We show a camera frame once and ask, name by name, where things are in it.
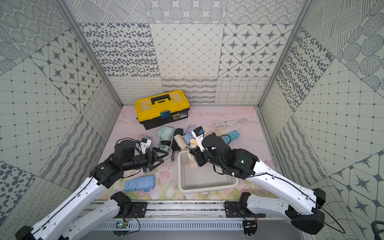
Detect blue umbrella front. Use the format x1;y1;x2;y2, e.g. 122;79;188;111
124;175;156;192

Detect white plastic storage box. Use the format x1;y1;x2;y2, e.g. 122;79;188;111
178;151;239;194

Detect pale blue umbrella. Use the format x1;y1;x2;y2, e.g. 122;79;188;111
184;133;194;145

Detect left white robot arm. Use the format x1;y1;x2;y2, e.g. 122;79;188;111
15;138;169;240

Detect teal umbrella case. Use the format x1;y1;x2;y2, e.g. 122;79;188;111
220;130;240;145

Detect yellow black toolbox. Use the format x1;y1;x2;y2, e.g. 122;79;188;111
135;90;190;130

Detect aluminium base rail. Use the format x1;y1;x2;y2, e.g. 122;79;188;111
68;199;301;238

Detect mint green umbrella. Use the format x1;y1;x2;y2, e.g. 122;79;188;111
157;127;175;152

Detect lavender folded umbrella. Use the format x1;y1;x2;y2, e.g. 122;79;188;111
185;125;197;135

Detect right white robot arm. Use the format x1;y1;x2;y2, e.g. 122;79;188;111
190;134;326;235

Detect small beige umbrella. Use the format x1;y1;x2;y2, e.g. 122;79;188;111
174;134;188;151

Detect black folded umbrella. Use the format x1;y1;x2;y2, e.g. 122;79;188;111
171;128;186;161

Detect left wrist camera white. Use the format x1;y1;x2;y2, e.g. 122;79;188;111
140;137;152;154

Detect white coiled cable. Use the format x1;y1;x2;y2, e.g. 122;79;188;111
212;117;249;130

